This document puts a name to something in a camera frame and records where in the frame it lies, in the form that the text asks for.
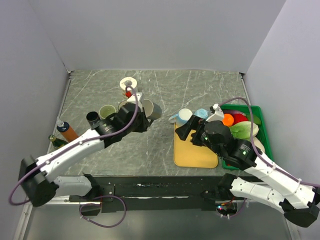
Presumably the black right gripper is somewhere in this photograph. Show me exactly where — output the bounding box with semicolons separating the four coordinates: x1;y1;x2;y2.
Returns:
175;114;224;157

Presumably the grey blue mug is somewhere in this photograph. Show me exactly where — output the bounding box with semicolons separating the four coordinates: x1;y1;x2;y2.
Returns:
142;99;162;122

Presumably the cream mug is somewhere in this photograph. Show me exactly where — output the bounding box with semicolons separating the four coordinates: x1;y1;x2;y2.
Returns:
118;100;127;110

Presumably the light green mug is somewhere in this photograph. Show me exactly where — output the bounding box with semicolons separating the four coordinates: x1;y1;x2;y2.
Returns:
98;104;116;120

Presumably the dark blue mug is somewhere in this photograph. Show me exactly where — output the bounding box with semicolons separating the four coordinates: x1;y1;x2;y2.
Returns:
86;111;101;129

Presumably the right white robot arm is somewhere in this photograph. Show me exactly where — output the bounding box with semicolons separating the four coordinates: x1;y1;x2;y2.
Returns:
175;115;320;228

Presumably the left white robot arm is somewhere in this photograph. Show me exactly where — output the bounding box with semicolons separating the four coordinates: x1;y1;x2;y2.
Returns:
18;103;152;207

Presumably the light blue white mug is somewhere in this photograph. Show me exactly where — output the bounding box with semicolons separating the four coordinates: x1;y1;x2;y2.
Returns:
168;108;193;126

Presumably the light blue faceted mug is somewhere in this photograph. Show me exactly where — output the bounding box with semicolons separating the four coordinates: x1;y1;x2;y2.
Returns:
194;108;209;120

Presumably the yellow tray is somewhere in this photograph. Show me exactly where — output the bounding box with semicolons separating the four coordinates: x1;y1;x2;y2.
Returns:
173;130;219;169

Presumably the white paper towel roll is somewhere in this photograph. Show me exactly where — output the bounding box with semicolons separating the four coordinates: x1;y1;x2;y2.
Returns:
119;77;138;98

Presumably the orange toy fruit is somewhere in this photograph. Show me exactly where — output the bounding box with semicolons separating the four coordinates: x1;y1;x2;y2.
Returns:
222;113;234;127

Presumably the dark purple toy eggplant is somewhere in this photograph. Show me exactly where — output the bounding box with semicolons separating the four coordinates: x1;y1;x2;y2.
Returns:
222;109;243;115

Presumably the red toy pepper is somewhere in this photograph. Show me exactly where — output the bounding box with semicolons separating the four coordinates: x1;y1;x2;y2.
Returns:
233;113;248;125

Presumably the green toy cabbage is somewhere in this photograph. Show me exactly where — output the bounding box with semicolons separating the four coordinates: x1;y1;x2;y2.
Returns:
229;121;251;140

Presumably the green toy vegetable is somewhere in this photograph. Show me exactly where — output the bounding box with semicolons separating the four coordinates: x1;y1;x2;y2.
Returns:
246;114;262;126

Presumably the white toy radish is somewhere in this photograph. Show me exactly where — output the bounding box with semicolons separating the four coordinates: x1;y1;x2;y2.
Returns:
253;137;266;153

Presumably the green plastic bin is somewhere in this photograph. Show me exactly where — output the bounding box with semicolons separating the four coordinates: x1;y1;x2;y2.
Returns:
220;104;274;161

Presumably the orange juice bottle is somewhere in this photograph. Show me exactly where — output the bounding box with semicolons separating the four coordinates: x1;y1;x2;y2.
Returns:
56;117;79;143

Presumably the green bottle gold cap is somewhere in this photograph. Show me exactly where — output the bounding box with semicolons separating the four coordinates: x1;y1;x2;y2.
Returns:
48;134;68;150

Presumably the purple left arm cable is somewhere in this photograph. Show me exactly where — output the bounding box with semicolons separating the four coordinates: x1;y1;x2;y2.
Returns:
8;85;139;206

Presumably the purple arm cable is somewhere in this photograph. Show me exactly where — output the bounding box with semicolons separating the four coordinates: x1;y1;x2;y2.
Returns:
8;85;139;206
212;97;320;188

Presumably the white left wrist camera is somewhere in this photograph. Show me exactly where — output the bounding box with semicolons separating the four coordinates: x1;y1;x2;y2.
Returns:
126;92;144;111

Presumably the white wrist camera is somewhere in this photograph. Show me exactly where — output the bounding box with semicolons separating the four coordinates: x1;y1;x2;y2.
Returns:
206;103;225;123
126;92;144;111

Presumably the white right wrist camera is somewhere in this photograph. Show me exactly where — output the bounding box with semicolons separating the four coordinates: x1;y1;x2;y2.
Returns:
206;103;225;123

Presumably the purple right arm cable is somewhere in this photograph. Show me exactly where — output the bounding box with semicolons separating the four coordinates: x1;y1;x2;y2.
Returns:
212;97;320;188

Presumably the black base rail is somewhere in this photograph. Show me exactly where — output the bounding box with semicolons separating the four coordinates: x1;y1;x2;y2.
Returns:
68;175;248;214

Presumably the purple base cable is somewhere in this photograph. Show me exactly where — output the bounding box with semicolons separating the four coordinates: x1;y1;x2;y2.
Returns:
78;194;127;228

